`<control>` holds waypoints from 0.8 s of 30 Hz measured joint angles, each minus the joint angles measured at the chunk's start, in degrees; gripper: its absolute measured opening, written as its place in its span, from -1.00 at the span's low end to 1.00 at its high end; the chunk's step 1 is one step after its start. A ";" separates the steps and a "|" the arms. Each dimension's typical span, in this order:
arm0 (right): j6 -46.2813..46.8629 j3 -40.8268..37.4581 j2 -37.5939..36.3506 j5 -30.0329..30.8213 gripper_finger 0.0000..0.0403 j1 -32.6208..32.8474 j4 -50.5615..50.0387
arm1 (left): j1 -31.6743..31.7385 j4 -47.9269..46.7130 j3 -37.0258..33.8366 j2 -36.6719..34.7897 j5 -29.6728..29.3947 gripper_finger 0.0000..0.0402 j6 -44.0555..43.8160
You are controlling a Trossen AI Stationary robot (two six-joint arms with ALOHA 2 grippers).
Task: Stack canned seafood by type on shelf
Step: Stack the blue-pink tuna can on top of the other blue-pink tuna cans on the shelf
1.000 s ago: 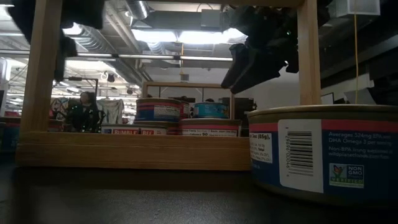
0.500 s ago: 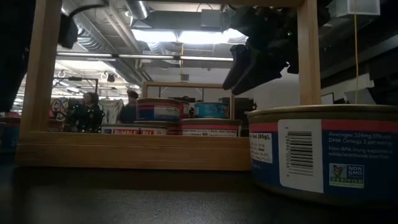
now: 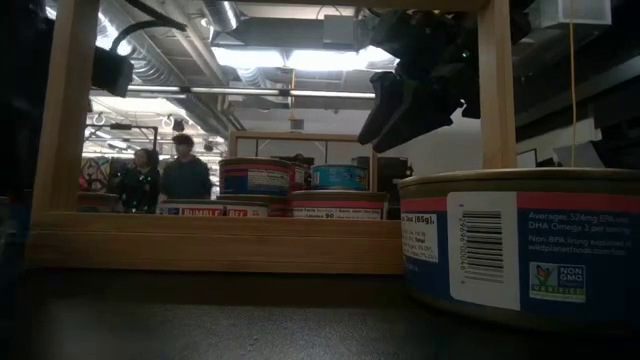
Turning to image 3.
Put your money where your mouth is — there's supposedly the teal blue tuna can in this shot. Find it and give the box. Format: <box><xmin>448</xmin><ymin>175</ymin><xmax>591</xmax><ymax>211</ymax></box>
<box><xmin>309</xmin><ymin>164</ymin><xmax>370</xmax><ymax>192</ymax></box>

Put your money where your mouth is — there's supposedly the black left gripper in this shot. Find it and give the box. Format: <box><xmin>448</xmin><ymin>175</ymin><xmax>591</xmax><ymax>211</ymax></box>
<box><xmin>92</xmin><ymin>45</ymin><xmax>135</xmax><ymax>99</ymax></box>

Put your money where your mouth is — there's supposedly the white lid tuna can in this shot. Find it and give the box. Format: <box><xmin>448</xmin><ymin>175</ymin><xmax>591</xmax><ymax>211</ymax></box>
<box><xmin>288</xmin><ymin>190</ymin><xmax>390</xmax><ymax>221</ymax></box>
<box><xmin>398</xmin><ymin>167</ymin><xmax>640</xmax><ymax>334</ymax></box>

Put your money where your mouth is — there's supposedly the black metal gantry frame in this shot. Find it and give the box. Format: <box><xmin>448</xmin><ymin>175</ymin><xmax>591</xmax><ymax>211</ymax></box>
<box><xmin>84</xmin><ymin>123</ymin><xmax>160</xmax><ymax>151</ymax></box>

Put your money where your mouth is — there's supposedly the person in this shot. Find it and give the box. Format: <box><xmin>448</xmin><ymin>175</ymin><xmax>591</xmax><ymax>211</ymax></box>
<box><xmin>159</xmin><ymin>132</ymin><xmax>214</xmax><ymax>202</ymax></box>
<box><xmin>115</xmin><ymin>147</ymin><xmax>162</xmax><ymax>215</ymax></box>

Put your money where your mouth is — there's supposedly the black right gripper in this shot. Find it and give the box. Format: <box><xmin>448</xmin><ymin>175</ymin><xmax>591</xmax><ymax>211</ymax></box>
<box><xmin>357</xmin><ymin>4</ymin><xmax>481</xmax><ymax>154</ymax></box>

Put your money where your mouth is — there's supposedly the pink salmon can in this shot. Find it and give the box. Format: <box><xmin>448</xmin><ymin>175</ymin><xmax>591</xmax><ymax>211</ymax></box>
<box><xmin>289</xmin><ymin>162</ymin><xmax>310</xmax><ymax>194</ymax></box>

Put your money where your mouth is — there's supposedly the colourful patterned cloth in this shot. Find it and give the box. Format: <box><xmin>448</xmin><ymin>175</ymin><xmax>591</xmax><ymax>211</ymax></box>
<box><xmin>79</xmin><ymin>155</ymin><xmax>115</xmax><ymax>194</ymax></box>

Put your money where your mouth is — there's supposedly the long ceiling tube light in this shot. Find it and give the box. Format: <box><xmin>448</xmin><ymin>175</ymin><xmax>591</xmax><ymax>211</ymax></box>
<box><xmin>188</xmin><ymin>86</ymin><xmax>376</xmax><ymax>101</ymax></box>
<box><xmin>124</xmin><ymin>83</ymin><xmax>182</xmax><ymax>94</ymax></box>

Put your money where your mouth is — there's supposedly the wooden slatted shelf rack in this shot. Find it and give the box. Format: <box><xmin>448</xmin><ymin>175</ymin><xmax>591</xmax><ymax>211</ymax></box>
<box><xmin>24</xmin><ymin>0</ymin><xmax>519</xmax><ymax>276</ymax></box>

